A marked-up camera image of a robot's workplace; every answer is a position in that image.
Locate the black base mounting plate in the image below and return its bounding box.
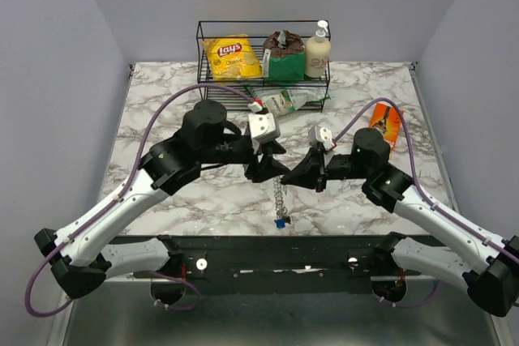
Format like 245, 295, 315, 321
133, 234, 422, 297

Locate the orange razor box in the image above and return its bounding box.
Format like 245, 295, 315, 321
369, 102, 401, 154

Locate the cream lotion pump bottle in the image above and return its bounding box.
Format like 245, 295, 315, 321
305, 19, 331, 79

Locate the black wire rack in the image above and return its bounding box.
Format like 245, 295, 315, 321
195, 19, 331, 115

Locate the green white snack bag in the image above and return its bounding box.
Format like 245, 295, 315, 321
246, 87, 329, 117

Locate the blue key tag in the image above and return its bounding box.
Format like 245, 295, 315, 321
275, 220, 285, 229

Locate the silver keyring disc with rings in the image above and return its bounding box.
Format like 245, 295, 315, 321
272, 177, 289, 222

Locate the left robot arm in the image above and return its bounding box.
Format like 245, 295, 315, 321
35, 100, 288, 299

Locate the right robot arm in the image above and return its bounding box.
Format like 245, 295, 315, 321
281, 126, 518, 317

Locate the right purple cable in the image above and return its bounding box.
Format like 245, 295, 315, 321
334, 97, 519, 308

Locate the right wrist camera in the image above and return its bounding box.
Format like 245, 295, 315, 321
308, 126, 336, 150

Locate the green brown paper bag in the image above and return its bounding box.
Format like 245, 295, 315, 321
262, 30, 305, 83

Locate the yellow Lays chips bag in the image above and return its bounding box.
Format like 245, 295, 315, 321
202, 34, 263, 82

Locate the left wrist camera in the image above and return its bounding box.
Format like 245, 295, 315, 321
248, 113, 281, 144

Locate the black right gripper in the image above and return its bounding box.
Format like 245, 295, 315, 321
281, 147, 371, 193

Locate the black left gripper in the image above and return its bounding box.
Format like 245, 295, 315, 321
198, 135, 291, 184

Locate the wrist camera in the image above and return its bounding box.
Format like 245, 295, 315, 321
248, 113, 281, 144
308, 126, 336, 150

